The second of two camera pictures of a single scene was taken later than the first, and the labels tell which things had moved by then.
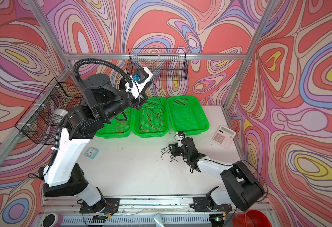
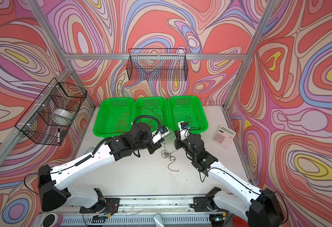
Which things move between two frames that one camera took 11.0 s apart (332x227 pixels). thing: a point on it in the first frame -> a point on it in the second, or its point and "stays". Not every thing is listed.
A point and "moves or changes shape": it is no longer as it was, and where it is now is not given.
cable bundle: [163, 150] moves or changes shape
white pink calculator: [224, 136] stays
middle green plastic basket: [152, 120] stays
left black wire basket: [43, 120] stays
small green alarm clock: [91, 152] stays
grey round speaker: [50, 220] stays
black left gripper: [139, 101] -> [156, 147]
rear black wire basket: [165, 64] stays
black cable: [163, 115] -> [191, 123]
